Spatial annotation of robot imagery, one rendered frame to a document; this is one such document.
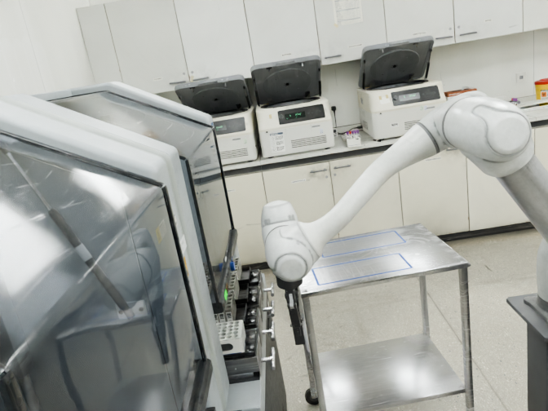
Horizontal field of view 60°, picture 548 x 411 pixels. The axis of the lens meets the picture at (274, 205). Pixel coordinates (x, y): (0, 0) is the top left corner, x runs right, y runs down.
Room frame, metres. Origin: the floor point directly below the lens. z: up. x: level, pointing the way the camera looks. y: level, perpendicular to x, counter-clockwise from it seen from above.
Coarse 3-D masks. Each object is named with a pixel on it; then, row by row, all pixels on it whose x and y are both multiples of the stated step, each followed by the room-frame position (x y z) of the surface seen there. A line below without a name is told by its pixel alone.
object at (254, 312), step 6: (252, 312) 1.43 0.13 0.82; (258, 312) 1.44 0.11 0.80; (246, 318) 1.42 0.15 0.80; (252, 318) 1.39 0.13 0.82; (258, 318) 1.41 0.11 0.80; (246, 324) 1.38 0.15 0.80; (252, 324) 1.35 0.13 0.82; (258, 324) 1.36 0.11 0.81; (246, 330) 1.34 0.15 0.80; (252, 330) 1.34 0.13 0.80; (258, 330) 1.34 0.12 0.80; (264, 330) 1.41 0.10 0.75; (270, 330) 1.40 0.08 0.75
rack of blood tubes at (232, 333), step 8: (240, 320) 1.30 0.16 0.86; (224, 328) 1.29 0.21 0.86; (232, 328) 1.27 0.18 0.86; (240, 328) 1.26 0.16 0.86; (224, 336) 1.23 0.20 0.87; (232, 336) 1.22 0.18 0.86; (240, 336) 1.21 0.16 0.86; (224, 344) 1.28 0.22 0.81; (232, 344) 1.21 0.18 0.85; (240, 344) 1.21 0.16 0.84; (224, 352) 1.21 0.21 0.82; (232, 352) 1.21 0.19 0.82
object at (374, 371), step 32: (416, 224) 1.95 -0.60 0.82; (352, 256) 1.73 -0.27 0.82; (384, 256) 1.68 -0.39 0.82; (416, 256) 1.64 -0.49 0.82; (448, 256) 1.59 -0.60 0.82; (320, 288) 1.51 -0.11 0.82; (352, 288) 1.50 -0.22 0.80; (352, 352) 1.88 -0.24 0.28; (384, 352) 1.84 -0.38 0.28; (416, 352) 1.81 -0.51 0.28; (320, 384) 1.50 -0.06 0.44; (352, 384) 1.67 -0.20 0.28; (384, 384) 1.64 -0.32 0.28; (416, 384) 1.61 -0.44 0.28; (448, 384) 1.58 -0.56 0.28
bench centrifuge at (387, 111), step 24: (384, 48) 3.67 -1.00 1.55; (408, 48) 3.72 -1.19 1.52; (360, 72) 3.88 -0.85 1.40; (384, 72) 3.91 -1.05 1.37; (408, 72) 3.94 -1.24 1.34; (360, 96) 3.94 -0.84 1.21; (384, 96) 3.57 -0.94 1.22; (408, 96) 3.54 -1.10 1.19; (432, 96) 3.51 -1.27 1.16; (360, 120) 4.07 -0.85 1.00; (384, 120) 3.51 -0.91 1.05; (408, 120) 3.51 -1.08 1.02
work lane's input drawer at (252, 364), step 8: (248, 336) 1.29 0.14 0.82; (256, 336) 1.30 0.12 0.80; (248, 344) 1.24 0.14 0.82; (256, 344) 1.26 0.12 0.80; (248, 352) 1.20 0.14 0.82; (256, 352) 1.21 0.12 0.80; (272, 352) 1.27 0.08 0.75; (224, 360) 1.20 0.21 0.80; (232, 360) 1.19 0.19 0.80; (240, 360) 1.19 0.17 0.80; (248, 360) 1.19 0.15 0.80; (256, 360) 1.19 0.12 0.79; (264, 360) 1.25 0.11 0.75; (272, 360) 1.23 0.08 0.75; (232, 368) 1.19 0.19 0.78; (240, 368) 1.19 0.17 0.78; (248, 368) 1.19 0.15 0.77; (256, 368) 1.19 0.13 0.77; (272, 368) 1.20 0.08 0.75
